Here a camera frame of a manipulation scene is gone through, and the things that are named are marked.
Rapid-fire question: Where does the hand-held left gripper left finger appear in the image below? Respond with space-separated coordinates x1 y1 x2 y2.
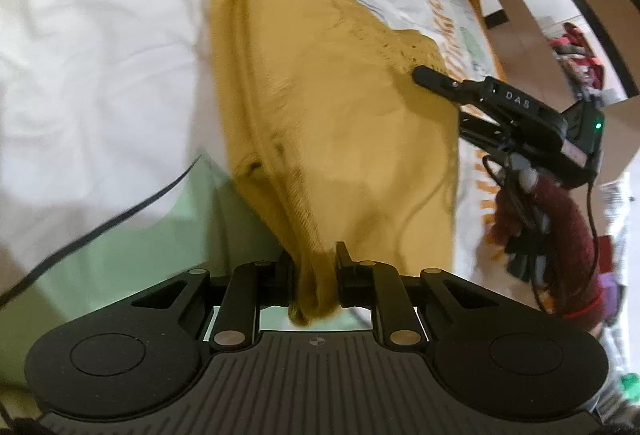
132 250 297 348

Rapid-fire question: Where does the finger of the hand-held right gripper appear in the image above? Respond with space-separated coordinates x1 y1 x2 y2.
457 112 512 152
412 65 490 108

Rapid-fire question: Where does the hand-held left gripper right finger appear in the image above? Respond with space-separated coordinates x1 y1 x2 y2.
335 241 501 348

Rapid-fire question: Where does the yellow knit sweater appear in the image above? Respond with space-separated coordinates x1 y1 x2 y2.
207 0 458 325

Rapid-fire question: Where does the pile of clothes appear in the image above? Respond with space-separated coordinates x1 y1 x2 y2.
549 22 610 92

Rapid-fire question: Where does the person's right hand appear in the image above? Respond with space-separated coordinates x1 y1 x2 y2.
489 165 551 286

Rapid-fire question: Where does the white printed bed sheet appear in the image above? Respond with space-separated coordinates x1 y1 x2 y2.
0 0 506 388

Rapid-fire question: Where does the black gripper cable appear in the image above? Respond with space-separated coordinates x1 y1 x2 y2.
532 182 601 311

